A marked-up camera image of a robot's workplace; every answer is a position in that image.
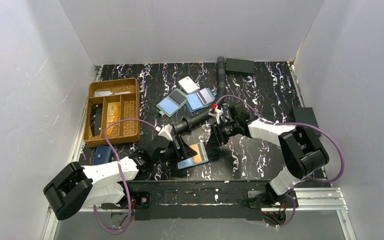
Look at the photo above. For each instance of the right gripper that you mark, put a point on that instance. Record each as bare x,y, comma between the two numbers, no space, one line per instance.
216,130

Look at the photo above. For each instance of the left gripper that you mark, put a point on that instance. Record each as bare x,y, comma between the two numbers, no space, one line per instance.
179,147

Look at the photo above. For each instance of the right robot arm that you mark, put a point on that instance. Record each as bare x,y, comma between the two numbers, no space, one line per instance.
301,149

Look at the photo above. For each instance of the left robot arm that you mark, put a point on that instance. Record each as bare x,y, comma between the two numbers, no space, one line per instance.
77,186

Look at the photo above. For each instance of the gold card in holder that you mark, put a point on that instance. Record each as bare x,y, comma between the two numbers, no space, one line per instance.
201,157

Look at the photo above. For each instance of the blue card holder open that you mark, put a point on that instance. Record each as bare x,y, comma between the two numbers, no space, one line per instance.
200,99

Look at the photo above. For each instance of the green card holder open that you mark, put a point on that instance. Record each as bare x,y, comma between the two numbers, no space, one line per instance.
172,103

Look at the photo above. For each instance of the white card case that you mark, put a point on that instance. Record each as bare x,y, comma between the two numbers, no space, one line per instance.
188,85

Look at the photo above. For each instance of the gold cards in tray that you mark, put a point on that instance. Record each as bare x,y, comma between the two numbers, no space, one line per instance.
112,116

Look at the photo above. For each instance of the black card in tray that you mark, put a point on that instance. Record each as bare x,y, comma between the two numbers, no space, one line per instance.
95,119

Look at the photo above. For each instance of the white card in tray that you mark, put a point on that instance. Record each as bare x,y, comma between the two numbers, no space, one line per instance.
109,93

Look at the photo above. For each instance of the black box at back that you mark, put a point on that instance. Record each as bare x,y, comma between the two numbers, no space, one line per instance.
239,66

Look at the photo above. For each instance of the black box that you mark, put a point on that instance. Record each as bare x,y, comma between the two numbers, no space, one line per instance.
304,115
239,66

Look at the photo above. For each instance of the woven wicker tray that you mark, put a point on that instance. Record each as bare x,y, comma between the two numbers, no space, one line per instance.
129,131

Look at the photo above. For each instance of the black box at right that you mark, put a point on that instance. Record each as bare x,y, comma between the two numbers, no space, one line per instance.
304,115

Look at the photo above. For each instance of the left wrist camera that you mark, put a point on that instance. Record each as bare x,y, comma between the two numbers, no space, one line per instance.
165,131

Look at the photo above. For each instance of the aluminium frame rail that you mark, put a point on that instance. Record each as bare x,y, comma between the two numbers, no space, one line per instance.
218,210

